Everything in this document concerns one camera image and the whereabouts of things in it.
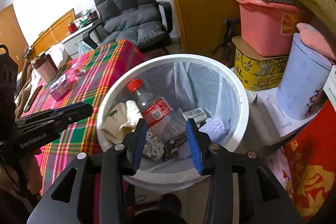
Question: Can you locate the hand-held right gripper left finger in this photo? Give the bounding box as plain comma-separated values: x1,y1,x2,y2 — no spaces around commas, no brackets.
34,118,148,224

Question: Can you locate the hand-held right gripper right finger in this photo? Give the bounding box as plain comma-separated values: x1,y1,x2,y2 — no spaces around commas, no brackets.
186,118,305,224

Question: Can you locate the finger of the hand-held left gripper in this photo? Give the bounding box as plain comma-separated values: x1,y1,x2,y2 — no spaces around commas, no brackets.
14,104,93,135
20,103,79,121

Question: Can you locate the crushed patterned paper cup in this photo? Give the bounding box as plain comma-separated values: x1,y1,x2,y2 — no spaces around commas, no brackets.
143,131,166,161

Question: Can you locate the white foam net sleeve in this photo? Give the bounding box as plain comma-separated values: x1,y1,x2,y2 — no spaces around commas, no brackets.
201,118,231,142

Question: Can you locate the small box with barcode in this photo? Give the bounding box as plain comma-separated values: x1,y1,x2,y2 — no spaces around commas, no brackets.
182,108,208,125

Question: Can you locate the white paper with green print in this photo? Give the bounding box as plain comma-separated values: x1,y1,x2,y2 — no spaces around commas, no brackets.
101,100,143,144

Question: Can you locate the clear plastic bottle red cap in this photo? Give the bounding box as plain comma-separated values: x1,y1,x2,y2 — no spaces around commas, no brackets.
128,79,189,140

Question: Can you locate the white round trash bin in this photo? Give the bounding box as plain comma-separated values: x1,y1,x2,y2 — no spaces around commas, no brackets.
97,54,249,194

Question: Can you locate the black smartphone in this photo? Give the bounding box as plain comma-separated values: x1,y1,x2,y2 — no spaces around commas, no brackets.
24,85,43,113

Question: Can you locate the brown blanket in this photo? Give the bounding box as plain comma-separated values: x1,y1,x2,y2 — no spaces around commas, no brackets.
14,59,34,109

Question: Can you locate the small purple carton box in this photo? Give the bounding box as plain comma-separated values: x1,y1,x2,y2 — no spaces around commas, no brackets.
49,76,72,101

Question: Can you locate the brown and white tumbler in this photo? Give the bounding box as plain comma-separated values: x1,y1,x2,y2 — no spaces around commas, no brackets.
31,53,59,83

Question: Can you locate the translucent bin liner bag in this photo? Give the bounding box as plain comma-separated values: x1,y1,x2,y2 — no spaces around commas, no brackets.
123,61,242,188

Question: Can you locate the clear plastic bag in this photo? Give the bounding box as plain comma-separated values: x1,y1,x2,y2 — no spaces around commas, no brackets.
78,40,95,58

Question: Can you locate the white nightstand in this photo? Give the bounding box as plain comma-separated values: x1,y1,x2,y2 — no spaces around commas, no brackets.
62,27,97,59

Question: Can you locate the white cardboard box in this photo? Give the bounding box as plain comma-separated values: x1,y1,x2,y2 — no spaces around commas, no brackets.
256,89,315,146

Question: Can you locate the wooden headboard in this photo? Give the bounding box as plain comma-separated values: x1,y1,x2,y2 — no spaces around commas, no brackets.
33,9,76,56

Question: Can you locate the pink floral printed bag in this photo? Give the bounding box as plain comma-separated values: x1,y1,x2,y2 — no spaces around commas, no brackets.
265,148,293,198

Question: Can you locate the wooden door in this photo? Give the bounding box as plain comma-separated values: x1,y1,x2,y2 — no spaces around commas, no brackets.
0,4,27,62

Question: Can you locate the yellow floral box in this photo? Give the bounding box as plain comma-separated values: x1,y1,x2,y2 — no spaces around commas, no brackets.
232,36,289,92

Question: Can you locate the black folded stand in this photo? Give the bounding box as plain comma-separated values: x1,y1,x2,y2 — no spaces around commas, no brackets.
213,19,239,62

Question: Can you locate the grey padded chair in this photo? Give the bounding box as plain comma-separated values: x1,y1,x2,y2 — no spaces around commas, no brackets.
83,0,172,52

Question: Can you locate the pale blue bucket pink lid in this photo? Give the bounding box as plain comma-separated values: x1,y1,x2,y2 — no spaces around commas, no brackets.
276,22,336,121

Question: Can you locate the pink plastic bucket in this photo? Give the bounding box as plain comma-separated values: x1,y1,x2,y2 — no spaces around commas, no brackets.
231,0,310,56

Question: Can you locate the white green carton box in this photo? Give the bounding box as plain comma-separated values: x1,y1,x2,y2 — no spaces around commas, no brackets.
323,65,336,109

